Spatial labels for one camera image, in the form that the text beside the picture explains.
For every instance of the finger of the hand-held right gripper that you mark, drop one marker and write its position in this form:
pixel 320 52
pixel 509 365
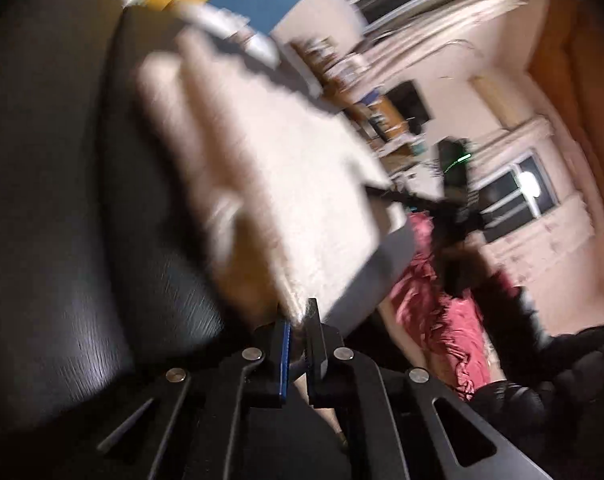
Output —
pixel 401 196

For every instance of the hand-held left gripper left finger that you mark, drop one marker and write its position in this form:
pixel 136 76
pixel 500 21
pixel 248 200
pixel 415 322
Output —
pixel 283 360

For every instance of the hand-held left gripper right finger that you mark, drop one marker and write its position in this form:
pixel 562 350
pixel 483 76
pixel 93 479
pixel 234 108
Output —
pixel 310 355

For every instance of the cream knit sweater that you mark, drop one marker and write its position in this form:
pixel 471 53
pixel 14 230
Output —
pixel 282 160

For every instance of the person's right forearm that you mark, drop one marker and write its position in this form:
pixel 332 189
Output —
pixel 506 305

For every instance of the dark window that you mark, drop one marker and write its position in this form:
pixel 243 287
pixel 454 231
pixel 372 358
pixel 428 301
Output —
pixel 511 195

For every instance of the cluttered shelf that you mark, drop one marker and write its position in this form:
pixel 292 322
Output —
pixel 376 120

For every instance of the black monitor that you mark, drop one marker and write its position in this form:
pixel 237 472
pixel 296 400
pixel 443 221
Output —
pixel 409 102

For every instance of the pink ruffled cloth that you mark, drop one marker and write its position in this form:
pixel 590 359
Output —
pixel 431 310

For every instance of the white bundled curtain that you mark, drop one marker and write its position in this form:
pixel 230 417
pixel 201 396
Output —
pixel 456 15

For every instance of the orange wooden panelling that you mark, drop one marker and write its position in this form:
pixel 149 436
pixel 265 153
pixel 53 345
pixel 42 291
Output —
pixel 581 60

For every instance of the person's black fleece jacket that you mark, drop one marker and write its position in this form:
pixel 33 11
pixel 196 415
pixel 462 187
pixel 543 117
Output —
pixel 556 390

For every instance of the white animal print cushion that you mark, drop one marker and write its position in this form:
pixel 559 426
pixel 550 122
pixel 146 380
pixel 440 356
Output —
pixel 217 20

